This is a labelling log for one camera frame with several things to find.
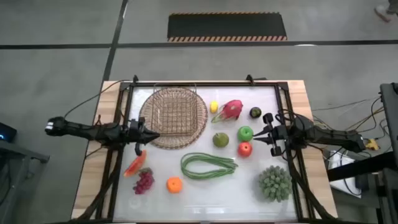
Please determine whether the black desk bar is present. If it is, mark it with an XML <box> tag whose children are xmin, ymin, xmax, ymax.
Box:
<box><xmin>326</xmin><ymin>151</ymin><xmax>398</xmax><ymax>182</ymax></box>

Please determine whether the white box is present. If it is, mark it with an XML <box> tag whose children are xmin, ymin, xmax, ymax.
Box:
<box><xmin>328</xmin><ymin>150</ymin><xmax>363</xmax><ymax>198</ymax></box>

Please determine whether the red apple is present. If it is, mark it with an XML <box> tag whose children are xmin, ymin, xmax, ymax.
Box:
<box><xmin>238</xmin><ymin>141</ymin><xmax>253</xmax><ymax>158</ymax></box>

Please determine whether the olive green pear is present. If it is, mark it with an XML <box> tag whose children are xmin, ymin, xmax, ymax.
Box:
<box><xmin>212</xmin><ymin>132</ymin><xmax>230</xmax><ymax>149</ymax></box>

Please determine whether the black hazard-striped floor mat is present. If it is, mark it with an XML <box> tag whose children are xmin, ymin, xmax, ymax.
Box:
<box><xmin>167</xmin><ymin>11</ymin><xmax>288</xmax><ymax>43</ymax></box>

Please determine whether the black equipment stand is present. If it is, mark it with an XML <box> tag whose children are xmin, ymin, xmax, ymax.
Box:
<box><xmin>379</xmin><ymin>82</ymin><xmax>398</xmax><ymax>156</ymax></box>

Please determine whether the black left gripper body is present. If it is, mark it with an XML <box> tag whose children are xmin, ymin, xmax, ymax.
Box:
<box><xmin>127</xmin><ymin>116</ymin><xmax>147</xmax><ymax>157</ymax></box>

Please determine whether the black aluminium table frame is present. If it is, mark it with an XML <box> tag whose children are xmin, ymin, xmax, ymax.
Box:
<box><xmin>73</xmin><ymin>74</ymin><xmax>338</xmax><ymax>224</ymax></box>

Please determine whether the orange papaya slice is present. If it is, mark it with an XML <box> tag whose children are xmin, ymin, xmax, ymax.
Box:
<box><xmin>123</xmin><ymin>149</ymin><xmax>147</xmax><ymax>179</ymax></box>

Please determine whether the purple grape bunch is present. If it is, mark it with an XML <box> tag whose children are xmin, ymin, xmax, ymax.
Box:
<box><xmin>132</xmin><ymin>167</ymin><xmax>155</xmax><ymax>195</ymax></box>

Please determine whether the round wicker basket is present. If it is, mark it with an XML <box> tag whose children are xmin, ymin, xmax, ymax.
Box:
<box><xmin>139</xmin><ymin>86</ymin><xmax>208</xmax><ymax>150</ymax></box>

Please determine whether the grey metal cart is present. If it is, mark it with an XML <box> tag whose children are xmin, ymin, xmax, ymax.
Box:
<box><xmin>0</xmin><ymin>139</ymin><xmax>50</xmax><ymax>224</ymax></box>

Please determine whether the green long beans bunch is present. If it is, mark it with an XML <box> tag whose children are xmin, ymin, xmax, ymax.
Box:
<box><xmin>180</xmin><ymin>152</ymin><xmax>239</xmax><ymax>180</ymax></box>

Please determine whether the person's foot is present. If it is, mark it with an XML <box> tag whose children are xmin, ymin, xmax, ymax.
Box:
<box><xmin>374</xmin><ymin>3</ymin><xmax>393</xmax><ymax>23</ymax></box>

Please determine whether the yellow plug connector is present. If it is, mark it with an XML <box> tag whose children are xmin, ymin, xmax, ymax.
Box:
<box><xmin>365</xmin><ymin>139</ymin><xmax>380</xmax><ymax>151</ymax></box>

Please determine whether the black cable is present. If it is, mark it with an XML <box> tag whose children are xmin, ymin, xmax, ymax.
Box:
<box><xmin>63</xmin><ymin>79</ymin><xmax>133</xmax><ymax>119</ymax></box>

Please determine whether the black device with blue light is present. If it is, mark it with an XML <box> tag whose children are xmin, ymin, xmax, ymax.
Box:
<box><xmin>0</xmin><ymin>122</ymin><xmax>18</xmax><ymax>143</ymax></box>

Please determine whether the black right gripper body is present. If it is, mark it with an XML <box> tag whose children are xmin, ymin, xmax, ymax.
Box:
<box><xmin>262</xmin><ymin>112</ymin><xmax>290</xmax><ymax>157</ymax></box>

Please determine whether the orange tangerine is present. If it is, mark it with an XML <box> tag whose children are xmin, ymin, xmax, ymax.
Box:
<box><xmin>166</xmin><ymin>176</ymin><xmax>183</xmax><ymax>194</ymax></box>

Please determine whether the pink dragon fruit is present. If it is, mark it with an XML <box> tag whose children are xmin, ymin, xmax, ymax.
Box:
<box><xmin>210</xmin><ymin>99</ymin><xmax>244</xmax><ymax>124</ymax></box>

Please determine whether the green bumpy sugar apple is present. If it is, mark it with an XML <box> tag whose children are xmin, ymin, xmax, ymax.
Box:
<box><xmin>258</xmin><ymin>165</ymin><xmax>294</xmax><ymax>203</ymax></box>

